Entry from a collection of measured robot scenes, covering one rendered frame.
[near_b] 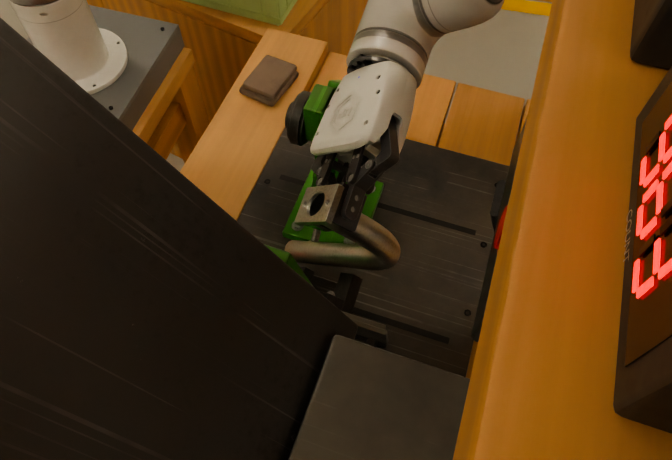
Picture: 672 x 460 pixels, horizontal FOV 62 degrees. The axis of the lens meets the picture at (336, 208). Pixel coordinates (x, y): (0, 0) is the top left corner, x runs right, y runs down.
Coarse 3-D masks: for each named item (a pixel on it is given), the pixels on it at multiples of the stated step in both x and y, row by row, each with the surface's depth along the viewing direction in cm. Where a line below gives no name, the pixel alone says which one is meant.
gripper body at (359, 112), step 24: (360, 72) 58; (384, 72) 55; (408, 72) 57; (336, 96) 60; (360, 96) 56; (384, 96) 54; (408, 96) 56; (336, 120) 58; (360, 120) 54; (384, 120) 53; (408, 120) 56; (312, 144) 60; (336, 144) 56; (360, 144) 53
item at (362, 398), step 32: (352, 352) 48; (384, 352) 48; (320, 384) 46; (352, 384) 46; (384, 384) 46; (416, 384) 46; (448, 384) 46; (320, 416) 45; (352, 416) 45; (384, 416) 45; (416, 416) 45; (448, 416) 45; (320, 448) 44; (352, 448) 44; (384, 448) 44; (416, 448) 44; (448, 448) 44
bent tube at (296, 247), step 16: (320, 192) 55; (336, 192) 53; (304, 208) 56; (320, 208) 57; (336, 208) 53; (304, 224) 55; (320, 224) 53; (368, 224) 57; (352, 240) 57; (368, 240) 57; (384, 240) 58; (304, 256) 76; (320, 256) 73; (336, 256) 71; (352, 256) 68; (368, 256) 66; (384, 256) 60
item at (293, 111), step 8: (304, 96) 75; (296, 104) 74; (304, 104) 74; (288, 112) 76; (296, 112) 74; (288, 120) 75; (296, 120) 74; (288, 128) 75; (296, 128) 74; (304, 128) 76; (288, 136) 76; (296, 136) 75; (304, 136) 77; (296, 144) 77
